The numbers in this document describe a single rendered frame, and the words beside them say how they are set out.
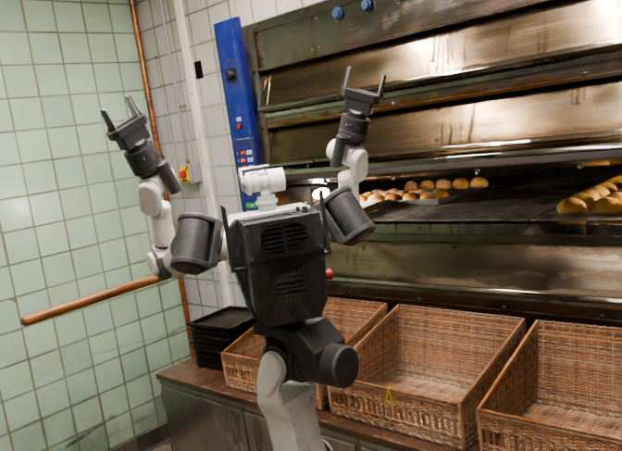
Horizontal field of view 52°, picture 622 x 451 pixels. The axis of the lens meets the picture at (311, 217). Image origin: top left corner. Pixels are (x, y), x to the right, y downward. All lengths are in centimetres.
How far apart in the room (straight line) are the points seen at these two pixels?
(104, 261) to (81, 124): 71
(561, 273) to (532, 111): 55
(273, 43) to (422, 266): 119
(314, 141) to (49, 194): 136
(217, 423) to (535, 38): 196
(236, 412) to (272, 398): 89
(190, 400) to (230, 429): 27
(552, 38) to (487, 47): 22
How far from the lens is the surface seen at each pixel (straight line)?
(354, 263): 278
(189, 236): 174
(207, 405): 292
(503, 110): 231
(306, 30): 282
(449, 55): 239
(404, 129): 251
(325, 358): 174
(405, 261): 262
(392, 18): 254
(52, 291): 341
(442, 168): 226
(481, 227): 239
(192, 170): 340
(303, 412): 195
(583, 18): 220
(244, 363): 269
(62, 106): 347
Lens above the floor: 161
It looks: 8 degrees down
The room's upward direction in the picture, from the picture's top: 8 degrees counter-clockwise
